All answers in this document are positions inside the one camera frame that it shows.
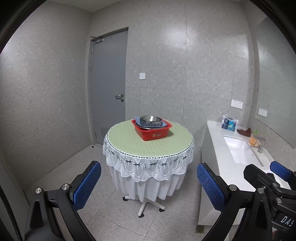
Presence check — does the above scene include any brown cloth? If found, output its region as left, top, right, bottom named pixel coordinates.
left=236, top=127, right=252, bottom=138

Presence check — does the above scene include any blue tissue pack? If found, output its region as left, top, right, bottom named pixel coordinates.
left=221, top=114, right=239, bottom=131

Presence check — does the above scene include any white vanity counter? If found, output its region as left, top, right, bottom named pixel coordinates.
left=196, top=120, right=277, bottom=229

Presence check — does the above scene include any blue plastic bowl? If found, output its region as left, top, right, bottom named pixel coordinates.
left=135, top=116, right=167, bottom=130

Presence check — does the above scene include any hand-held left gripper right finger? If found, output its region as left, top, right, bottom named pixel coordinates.
left=196, top=162, right=273, bottom=241

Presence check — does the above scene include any red plastic basin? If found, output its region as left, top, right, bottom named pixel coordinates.
left=132, top=119, right=173, bottom=141

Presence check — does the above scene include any white lace tablecloth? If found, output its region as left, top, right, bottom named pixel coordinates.
left=103, top=130, right=195, bottom=201

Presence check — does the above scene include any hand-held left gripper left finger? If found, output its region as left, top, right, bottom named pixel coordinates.
left=24, top=160, right=102, bottom=241

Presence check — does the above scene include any deep steel bowl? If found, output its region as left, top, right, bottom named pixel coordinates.
left=140, top=115, right=162, bottom=124

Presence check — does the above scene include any green round table mat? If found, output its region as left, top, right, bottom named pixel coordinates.
left=106, top=119, right=194, bottom=158

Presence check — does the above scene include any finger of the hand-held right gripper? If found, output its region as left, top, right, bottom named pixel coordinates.
left=243, top=164, right=281, bottom=190
left=270, top=161, right=294, bottom=183

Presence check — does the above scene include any white star table base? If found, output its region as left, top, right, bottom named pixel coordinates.
left=122, top=196, right=166, bottom=219

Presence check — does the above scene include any grey door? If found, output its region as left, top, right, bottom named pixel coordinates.
left=88, top=27, right=129, bottom=145

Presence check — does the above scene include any metal faucet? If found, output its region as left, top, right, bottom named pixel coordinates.
left=254, top=136, right=266, bottom=153

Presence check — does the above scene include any white sink basin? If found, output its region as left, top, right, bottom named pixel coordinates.
left=223, top=136, right=264, bottom=166

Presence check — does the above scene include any wall mirror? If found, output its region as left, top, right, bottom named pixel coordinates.
left=255, top=16, right=296, bottom=149

